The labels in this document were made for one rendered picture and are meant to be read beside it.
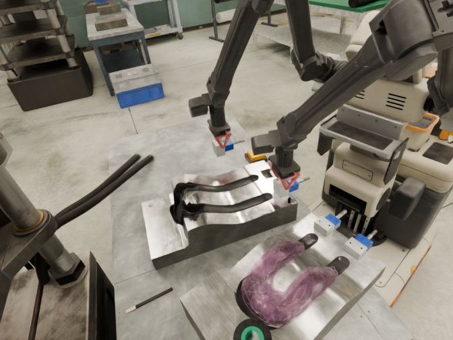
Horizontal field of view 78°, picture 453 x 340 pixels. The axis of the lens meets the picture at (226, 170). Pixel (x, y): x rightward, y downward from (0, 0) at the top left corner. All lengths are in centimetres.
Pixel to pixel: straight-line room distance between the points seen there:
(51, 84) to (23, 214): 384
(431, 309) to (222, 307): 141
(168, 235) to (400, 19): 80
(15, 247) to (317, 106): 80
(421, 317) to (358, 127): 116
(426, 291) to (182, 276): 145
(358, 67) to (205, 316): 61
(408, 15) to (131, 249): 94
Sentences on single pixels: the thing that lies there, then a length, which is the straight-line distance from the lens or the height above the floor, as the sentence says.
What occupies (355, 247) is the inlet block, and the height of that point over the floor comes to 88.
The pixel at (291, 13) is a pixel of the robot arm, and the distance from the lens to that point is 85.
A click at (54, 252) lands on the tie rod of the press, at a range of 99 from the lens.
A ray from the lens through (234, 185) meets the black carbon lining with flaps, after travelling 105.
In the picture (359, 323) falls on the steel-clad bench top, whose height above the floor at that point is 80.
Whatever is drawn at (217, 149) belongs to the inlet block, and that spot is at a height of 95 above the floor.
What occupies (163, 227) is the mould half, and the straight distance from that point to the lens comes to 99.
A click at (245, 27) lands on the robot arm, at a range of 81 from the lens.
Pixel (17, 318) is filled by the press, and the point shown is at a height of 78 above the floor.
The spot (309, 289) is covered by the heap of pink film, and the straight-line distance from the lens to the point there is 77.
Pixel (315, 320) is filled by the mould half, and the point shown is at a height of 89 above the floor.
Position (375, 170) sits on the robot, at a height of 88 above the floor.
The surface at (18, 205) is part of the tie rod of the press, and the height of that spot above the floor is 112.
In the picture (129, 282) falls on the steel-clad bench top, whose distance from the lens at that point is 97.
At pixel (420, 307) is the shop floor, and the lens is 194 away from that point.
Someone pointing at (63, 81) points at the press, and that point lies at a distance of 462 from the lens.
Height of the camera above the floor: 158
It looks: 39 degrees down
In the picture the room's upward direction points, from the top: 6 degrees counter-clockwise
